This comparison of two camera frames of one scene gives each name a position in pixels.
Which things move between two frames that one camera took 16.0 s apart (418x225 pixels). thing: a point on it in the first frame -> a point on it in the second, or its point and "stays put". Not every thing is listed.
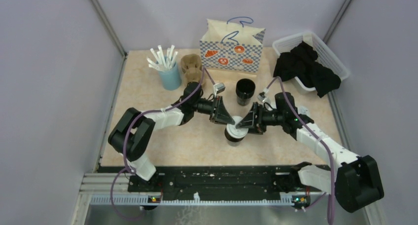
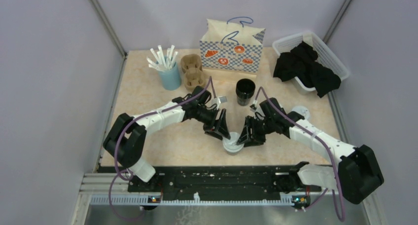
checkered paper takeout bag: (230, 47) stays put
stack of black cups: (244, 89) stays put
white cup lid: (234, 132) -> (230, 144)
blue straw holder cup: (171, 79) stays put
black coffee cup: (232, 141) -> (231, 153)
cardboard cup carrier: (191, 67) stays put
